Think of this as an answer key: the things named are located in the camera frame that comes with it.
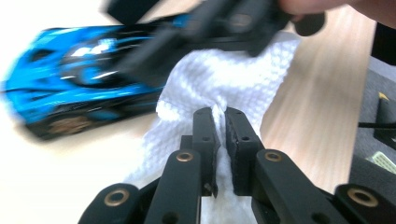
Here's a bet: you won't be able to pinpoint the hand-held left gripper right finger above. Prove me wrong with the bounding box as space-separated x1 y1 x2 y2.
224 106 266 197

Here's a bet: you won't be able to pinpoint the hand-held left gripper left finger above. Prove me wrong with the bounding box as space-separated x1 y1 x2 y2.
180 106 222 199

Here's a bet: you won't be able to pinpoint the black stand base yellow stripes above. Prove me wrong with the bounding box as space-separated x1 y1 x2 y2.
358 90 396 151

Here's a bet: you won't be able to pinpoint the white wet wipe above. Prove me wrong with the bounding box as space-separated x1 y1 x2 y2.
123 38 302 224

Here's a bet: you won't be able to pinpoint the blue toy car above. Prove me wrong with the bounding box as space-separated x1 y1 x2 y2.
1 13 195 141

